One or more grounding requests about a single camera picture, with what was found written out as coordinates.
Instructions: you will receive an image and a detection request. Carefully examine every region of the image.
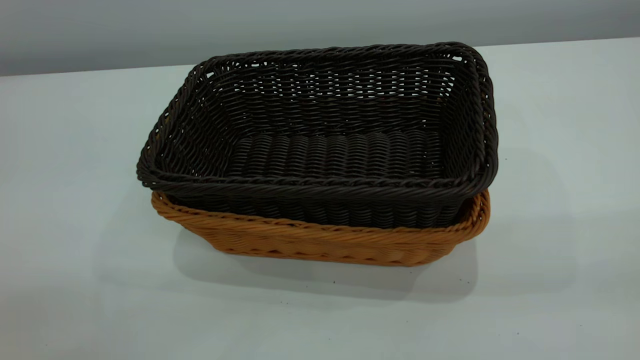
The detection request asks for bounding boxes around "dark brown wicker basket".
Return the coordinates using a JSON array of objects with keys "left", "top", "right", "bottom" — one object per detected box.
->
[{"left": 136, "top": 41, "right": 500, "bottom": 230}]

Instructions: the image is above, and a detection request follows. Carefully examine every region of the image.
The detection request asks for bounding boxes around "light brown wicker basket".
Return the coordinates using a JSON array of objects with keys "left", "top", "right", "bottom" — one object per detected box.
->
[{"left": 151, "top": 189, "right": 492, "bottom": 267}]

